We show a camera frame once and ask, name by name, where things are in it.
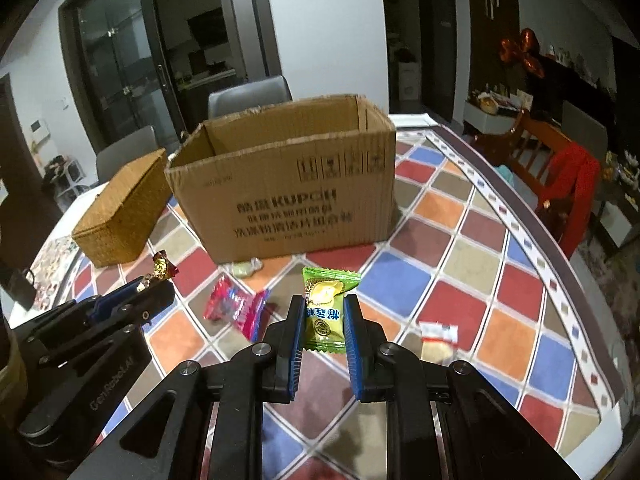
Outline white side table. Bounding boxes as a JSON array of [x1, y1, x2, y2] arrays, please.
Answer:
[[462, 97, 531, 136]]

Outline dark cabinet with handles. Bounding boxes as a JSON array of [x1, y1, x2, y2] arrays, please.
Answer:
[[467, 0, 521, 96]]

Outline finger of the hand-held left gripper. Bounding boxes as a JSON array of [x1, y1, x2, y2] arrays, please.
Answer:
[[11, 281, 152, 348], [37, 279, 177, 367]]

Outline green candy packet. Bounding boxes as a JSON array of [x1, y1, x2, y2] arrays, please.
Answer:
[[301, 266, 362, 353]]

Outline dark hallway door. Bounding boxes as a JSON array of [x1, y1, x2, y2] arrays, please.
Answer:
[[417, 0, 458, 123]]

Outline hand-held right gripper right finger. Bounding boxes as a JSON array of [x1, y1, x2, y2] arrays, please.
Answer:
[[344, 294, 581, 480]]

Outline white shoe rack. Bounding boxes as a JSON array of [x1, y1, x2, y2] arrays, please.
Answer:
[[42, 155, 86, 211]]

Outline red garment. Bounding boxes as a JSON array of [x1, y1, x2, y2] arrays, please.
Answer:
[[545, 142, 601, 258]]

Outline white carton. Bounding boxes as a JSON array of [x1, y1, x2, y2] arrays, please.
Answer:
[[397, 60, 421, 101]]

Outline floral patterned placemat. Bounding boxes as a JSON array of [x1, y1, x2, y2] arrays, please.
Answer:
[[30, 237, 76, 306]]

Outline colourful checkered table mat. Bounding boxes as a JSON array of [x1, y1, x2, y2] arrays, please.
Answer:
[[65, 125, 626, 480]]

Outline grey armless chair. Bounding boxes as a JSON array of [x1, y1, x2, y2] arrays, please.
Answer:
[[560, 100, 611, 161]]

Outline grey dining chair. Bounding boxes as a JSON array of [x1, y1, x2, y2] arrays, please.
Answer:
[[207, 75, 293, 121], [95, 125, 161, 183]]

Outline black sideboard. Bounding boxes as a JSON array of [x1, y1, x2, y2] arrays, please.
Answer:
[[530, 55, 640, 141]]

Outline wooden chair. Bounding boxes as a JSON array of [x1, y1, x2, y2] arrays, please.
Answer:
[[472, 110, 601, 256]]

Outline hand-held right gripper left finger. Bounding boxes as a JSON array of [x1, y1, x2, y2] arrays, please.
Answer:
[[65, 294, 307, 480]]

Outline sliding glass door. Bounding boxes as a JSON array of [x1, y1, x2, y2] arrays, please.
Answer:
[[60, 0, 186, 161]]

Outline dark coffee table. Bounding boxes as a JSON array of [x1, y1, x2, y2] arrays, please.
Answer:
[[595, 180, 640, 261]]

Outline cardboard box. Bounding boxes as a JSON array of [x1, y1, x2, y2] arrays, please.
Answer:
[[165, 92, 398, 264]]

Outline white cake packet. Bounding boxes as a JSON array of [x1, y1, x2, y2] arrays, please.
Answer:
[[419, 322, 459, 363]]

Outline red foil balloons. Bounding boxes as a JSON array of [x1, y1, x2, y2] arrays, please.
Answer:
[[500, 27, 546, 78]]

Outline pale green wrapped candy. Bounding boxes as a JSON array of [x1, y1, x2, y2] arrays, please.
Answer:
[[231, 257, 264, 278]]

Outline brown wooden door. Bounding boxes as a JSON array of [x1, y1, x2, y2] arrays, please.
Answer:
[[0, 75, 61, 271]]

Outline black range hood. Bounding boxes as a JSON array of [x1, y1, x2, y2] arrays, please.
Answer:
[[187, 7, 226, 43]]

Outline woven lidded basket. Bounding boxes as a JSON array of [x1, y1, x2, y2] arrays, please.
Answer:
[[71, 147, 173, 268]]

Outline pink red snack packet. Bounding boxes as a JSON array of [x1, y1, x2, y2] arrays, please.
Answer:
[[202, 275, 271, 343]]

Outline gold red candy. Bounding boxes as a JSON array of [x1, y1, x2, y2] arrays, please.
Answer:
[[134, 251, 180, 293]]

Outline black mug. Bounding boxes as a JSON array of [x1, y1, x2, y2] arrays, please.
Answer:
[[0, 266, 37, 311]]

